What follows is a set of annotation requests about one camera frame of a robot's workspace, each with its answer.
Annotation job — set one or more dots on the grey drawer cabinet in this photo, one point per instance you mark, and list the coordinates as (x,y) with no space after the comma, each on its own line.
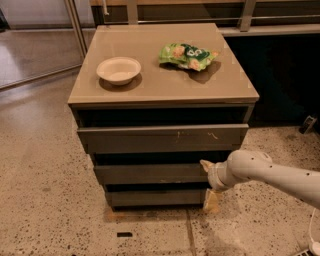
(160,95)

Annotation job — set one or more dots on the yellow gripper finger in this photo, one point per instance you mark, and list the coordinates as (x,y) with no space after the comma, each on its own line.
(207,165)
(211,202)

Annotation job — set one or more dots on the metal railing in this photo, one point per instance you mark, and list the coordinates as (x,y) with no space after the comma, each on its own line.
(233,17)

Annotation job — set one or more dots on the grey drawer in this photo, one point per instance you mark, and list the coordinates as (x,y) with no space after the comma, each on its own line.
(155,198)
(151,174)
(152,139)

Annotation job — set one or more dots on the metal door frame post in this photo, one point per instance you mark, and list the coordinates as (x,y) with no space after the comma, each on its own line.
(74,18)

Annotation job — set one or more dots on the small black floor object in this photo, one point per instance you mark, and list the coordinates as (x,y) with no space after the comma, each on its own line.
(308,124)

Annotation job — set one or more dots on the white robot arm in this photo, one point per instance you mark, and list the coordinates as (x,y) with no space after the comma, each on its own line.
(244,166)

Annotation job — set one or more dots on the green snack bag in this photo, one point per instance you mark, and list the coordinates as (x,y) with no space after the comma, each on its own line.
(186,56)

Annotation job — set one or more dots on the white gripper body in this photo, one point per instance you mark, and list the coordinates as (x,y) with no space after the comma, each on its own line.
(214,176)

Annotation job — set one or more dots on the white paper bowl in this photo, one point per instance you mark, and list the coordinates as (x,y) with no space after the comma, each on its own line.
(118,70)

